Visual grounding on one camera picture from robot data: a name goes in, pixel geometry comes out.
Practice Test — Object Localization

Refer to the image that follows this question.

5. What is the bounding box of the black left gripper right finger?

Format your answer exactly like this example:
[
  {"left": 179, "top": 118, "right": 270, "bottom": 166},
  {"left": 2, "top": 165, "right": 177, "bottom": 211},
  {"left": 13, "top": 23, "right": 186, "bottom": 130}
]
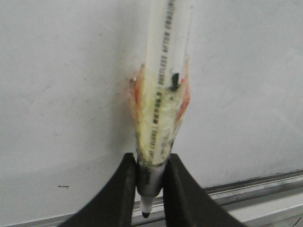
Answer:
[{"left": 163, "top": 154, "right": 245, "bottom": 227}]

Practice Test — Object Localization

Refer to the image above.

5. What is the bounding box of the white whiteboard marker pen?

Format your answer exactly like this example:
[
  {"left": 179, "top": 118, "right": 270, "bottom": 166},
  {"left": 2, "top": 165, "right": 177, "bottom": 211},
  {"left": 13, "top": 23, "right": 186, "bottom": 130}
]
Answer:
[{"left": 135, "top": 0, "right": 194, "bottom": 218}]

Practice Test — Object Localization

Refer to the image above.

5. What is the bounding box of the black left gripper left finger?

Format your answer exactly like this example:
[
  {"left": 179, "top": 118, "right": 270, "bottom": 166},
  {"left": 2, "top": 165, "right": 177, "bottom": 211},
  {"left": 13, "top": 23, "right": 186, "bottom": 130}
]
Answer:
[{"left": 60, "top": 153, "right": 136, "bottom": 227}]

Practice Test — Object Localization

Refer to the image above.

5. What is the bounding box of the whiteboard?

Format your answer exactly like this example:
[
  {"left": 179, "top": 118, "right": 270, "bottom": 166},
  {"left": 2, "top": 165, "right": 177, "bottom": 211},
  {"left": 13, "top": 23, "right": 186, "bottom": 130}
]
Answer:
[{"left": 0, "top": 0, "right": 303, "bottom": 227}]

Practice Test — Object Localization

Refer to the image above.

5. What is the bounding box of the aluminium whiteboard tray rail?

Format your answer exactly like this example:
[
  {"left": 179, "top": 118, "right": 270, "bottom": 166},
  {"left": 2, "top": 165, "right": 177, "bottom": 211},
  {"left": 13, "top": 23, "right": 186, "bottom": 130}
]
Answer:
[{"left": 0, "top": 166, "right": 303, "bottom": 227}]

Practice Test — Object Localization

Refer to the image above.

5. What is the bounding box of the red magnet taped to marker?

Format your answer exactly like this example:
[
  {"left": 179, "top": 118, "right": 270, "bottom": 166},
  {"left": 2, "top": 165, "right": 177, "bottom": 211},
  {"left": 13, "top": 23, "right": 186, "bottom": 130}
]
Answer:
[{"left": 130, "top": 58, "right": 190, "bottom": 125}]

